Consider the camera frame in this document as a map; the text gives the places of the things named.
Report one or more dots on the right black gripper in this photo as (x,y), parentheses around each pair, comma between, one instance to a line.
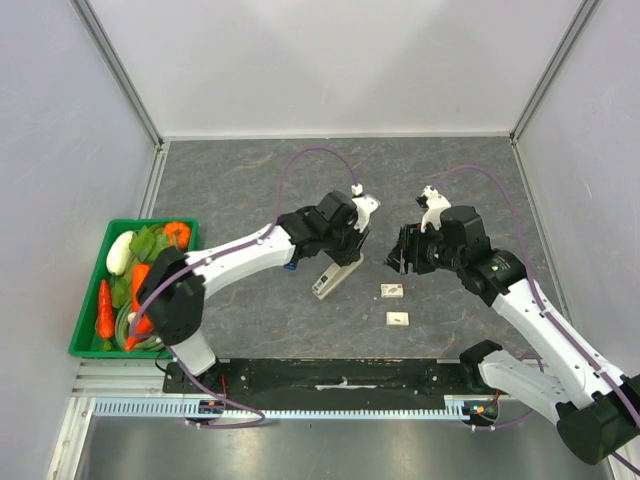
(410,242)

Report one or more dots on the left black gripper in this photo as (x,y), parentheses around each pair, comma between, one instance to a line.
(353,252)

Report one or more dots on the beige black stapler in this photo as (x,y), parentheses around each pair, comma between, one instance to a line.
(332,277)

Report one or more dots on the staple box with red mark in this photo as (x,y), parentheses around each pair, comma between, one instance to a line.
(391,290)

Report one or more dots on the blue stapler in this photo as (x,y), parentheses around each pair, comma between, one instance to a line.
(291,265)

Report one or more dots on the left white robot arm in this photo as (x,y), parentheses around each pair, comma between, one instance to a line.
(173,294)

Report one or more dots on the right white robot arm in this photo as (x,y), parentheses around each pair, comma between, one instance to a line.
(592,403)

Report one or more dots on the white staple box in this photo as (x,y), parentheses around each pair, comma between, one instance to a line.
(397,319)

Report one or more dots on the orange toy pumpkin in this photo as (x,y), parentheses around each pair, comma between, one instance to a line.
(178,235)

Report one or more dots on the green toy leafy vegetable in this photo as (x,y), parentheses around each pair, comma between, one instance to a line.
(147,243)

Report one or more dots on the green toy beans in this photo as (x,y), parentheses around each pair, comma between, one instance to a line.
(151,344)

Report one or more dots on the white toy eggplant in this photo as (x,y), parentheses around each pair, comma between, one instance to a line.
(119,254)

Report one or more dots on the red toy chili pepper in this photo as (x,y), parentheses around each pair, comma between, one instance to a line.
(105,321)

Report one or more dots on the green plastic bin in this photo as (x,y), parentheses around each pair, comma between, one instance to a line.
(85,342)

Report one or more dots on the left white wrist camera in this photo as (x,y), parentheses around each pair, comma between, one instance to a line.
(365,204)

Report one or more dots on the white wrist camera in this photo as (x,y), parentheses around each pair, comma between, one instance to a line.
(433,204)
(365,204)

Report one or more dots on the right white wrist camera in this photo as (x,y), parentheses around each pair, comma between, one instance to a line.
(433,204)

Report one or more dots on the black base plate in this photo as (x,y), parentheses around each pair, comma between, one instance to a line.
(342,384)

